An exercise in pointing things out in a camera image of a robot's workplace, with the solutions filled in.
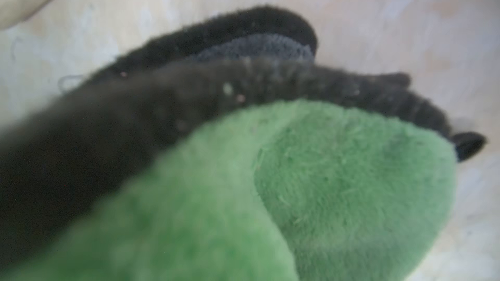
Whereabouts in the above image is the green microfiber rag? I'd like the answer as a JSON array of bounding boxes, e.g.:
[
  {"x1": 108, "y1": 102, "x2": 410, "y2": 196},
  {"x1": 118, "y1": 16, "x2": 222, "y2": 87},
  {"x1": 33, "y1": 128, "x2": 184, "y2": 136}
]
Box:
[{"x1": 0, "y1": 4, "x2": 488, "y2": 281}]

